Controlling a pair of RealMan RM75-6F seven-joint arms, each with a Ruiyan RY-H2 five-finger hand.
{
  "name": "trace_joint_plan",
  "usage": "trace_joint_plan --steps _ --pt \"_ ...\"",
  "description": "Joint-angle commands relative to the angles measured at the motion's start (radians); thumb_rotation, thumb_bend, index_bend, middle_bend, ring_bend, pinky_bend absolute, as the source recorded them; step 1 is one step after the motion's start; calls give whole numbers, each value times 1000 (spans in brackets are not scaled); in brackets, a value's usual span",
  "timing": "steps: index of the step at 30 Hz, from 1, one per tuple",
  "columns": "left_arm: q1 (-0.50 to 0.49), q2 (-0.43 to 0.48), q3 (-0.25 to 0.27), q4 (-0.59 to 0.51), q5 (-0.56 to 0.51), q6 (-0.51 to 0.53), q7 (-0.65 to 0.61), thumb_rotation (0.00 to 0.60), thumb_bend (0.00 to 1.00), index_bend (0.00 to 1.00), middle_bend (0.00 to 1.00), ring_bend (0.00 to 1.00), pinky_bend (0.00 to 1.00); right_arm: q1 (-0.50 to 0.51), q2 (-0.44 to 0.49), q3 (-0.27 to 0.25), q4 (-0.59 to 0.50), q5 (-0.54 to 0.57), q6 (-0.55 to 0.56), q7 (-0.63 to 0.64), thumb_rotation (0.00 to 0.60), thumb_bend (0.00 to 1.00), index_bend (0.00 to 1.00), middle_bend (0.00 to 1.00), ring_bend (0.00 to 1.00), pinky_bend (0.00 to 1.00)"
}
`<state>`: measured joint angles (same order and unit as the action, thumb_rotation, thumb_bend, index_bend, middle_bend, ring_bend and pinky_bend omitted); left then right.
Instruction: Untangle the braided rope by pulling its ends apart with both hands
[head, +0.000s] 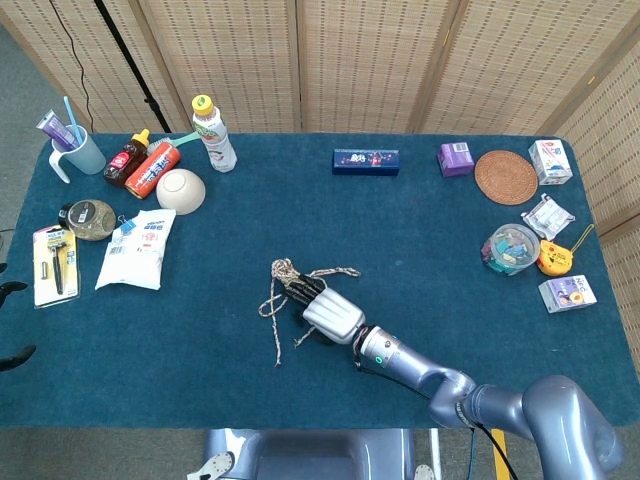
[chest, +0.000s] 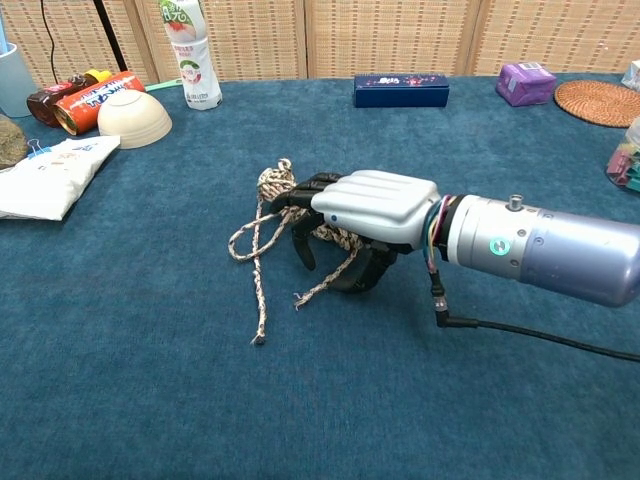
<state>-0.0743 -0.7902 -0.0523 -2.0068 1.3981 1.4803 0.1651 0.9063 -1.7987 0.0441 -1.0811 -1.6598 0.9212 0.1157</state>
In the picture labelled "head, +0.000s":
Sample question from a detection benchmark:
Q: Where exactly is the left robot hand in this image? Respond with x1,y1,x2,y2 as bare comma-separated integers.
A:
0,262,37,372

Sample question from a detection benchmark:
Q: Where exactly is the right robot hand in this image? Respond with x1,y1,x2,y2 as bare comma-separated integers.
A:
279,272,367,346

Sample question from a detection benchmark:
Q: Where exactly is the braided multicolour rope bundle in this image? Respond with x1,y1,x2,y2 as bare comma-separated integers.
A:
257,257,361,368

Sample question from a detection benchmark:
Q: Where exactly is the razor in yellow blister pack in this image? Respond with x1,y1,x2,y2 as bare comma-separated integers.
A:
32,225,81,308

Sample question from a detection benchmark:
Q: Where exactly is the round speckled tin black lid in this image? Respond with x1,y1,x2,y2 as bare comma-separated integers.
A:
57,198,117,242

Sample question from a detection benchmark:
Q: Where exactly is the white plastic powder bag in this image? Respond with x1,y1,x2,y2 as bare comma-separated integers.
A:
94,208,178,291

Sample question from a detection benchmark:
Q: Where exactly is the blue felt table mat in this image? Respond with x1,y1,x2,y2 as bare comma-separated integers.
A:
0,132,640,431

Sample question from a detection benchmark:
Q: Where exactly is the blue grey robot torso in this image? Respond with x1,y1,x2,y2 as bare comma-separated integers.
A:
202,428,416,480

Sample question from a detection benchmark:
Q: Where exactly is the dark blue rectangular box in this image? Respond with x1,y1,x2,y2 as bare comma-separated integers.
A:
332,147,401,177

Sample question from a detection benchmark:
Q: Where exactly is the purple toothpaste tube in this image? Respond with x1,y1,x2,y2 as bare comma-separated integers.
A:
35,110,76,151

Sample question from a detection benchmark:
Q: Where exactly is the brown syrup bottle yellow cap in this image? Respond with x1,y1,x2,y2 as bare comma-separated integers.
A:
102,128,151,189

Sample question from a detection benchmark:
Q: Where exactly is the white table leg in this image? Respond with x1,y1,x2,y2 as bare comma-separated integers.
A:
429,428,442,480

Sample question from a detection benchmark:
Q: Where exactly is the orange red snack can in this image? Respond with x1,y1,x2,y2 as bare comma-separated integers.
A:
124,141,182,201

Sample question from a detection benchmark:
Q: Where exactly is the light blue toothbrush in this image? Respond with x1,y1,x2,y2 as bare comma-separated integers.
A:
62,95,84,145

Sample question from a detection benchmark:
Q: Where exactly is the clear jar of coloured clips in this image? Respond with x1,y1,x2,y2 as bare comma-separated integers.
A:
480,223,541,276

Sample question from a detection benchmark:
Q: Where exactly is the beige bowl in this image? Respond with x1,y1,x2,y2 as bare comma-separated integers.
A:
155,168,207,216

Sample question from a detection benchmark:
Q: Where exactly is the purple tissue pack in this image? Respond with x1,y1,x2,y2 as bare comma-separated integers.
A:
437,141,476,179

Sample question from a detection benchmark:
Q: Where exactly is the white drink bottle green cap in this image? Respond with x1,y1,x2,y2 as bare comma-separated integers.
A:
191,94,238,174

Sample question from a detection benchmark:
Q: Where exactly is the round woven rattan coaster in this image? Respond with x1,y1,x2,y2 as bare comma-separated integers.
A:
473,149,540,205

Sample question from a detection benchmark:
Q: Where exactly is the orange yellow tape measure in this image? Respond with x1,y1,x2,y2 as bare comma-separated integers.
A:
536,223,596,278

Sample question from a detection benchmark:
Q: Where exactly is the crumpled white packet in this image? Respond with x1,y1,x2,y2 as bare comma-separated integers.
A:
520,193,576,241

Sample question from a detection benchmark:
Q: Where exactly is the small purple white carton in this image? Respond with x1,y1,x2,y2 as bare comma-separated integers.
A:
537,274,598,315

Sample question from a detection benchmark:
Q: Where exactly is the black stand pole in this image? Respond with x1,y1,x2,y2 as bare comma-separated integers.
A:
93,0,174,134

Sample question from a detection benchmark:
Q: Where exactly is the white milk carton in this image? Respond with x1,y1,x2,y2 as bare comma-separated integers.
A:
528,138,574,187

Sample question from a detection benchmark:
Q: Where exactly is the light blue handled mug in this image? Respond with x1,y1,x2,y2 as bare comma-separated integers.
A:
48,124,107,185

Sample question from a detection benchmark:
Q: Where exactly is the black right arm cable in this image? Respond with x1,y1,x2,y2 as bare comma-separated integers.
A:
467,417,521,480

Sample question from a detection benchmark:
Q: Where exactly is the thin black hanging cable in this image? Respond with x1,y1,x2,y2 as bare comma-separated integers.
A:
48,0,94,132

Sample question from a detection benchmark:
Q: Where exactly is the teal handled brush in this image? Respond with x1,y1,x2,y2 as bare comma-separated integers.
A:
145,130,203,154

